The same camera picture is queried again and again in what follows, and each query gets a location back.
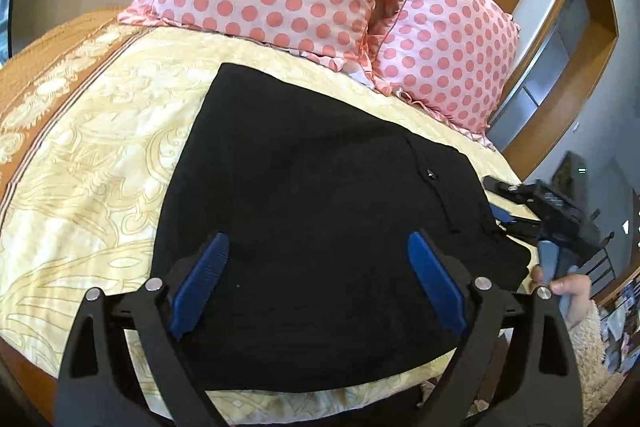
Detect black pants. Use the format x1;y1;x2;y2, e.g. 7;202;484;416
152;63;530;392

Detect wooden door frame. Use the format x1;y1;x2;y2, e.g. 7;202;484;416
488;0;620;178

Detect black flat-screen television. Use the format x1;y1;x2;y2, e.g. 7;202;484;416
0;0;12;65

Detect yellow patterned bed sheet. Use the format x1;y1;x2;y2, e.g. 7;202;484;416
0;8;542;425

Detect person's right hand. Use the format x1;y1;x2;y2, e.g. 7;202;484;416
529;265;592;329

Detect right pink polka-dot pillow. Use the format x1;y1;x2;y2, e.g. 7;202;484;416
368;0;520;142

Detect fluffy cream sleeve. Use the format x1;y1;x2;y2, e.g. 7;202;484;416
568;300;625;426

